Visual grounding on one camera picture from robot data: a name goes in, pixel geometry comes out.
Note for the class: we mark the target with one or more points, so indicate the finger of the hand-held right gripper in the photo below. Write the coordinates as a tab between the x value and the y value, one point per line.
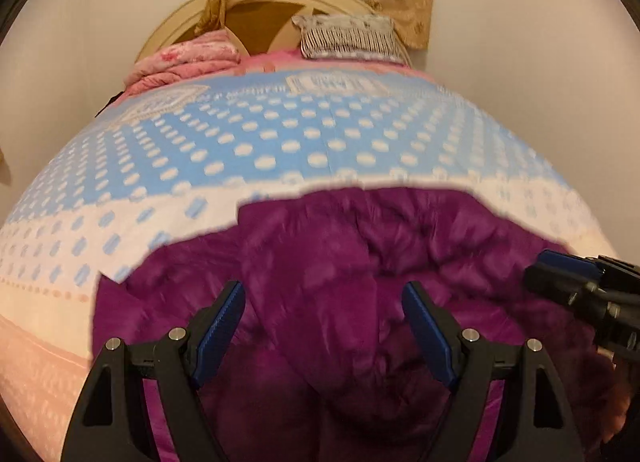
550	282
567	259

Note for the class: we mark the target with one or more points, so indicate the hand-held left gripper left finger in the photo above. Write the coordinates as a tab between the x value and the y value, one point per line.
220	329

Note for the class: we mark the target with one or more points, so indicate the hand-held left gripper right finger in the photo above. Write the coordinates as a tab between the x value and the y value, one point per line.
430	329

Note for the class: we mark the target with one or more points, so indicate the purple puffer jacket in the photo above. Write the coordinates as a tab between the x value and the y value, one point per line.
325	252

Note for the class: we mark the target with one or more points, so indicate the person's right hand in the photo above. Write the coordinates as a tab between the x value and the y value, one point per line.
625	402

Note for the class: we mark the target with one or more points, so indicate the polka dot bedspread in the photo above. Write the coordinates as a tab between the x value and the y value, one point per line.
275	141

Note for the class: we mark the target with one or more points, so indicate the black item beside bed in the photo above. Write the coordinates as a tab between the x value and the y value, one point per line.
112	100

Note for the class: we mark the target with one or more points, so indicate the pink folded blanket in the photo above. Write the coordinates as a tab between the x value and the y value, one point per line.
190	59

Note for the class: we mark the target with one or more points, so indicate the striped floral pillow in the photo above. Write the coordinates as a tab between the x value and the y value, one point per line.
350	39

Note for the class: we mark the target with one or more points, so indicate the cream wooden headboard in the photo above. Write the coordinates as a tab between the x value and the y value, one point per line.
165	31

